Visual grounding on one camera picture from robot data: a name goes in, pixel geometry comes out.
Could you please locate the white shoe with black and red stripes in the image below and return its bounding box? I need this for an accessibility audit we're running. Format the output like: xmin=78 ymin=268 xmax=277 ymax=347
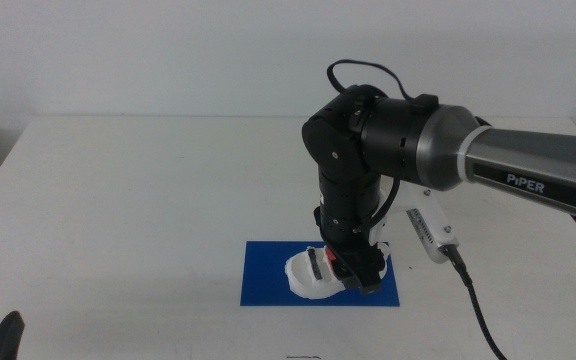
xmin=284 ymin=244 xmax=390 ymax=301

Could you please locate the blue rectangular mat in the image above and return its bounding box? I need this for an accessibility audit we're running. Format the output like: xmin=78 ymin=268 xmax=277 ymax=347
xmin=239 ymin=240 xmax=400 ymax=308

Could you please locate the white wrist camera with mount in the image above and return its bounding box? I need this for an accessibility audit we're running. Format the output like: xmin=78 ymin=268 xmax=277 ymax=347
xmin=367 ymin=179 xmax=461 ymax=265

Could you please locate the black braided camera cable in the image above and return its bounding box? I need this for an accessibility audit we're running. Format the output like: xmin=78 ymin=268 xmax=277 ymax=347
xmin=441 ymin=244 xmax=509 ymax=360

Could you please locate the thin black looped cable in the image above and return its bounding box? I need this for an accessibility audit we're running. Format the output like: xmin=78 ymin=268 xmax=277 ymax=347
xmin=325 ymin=59 xmax=415 ymax=101

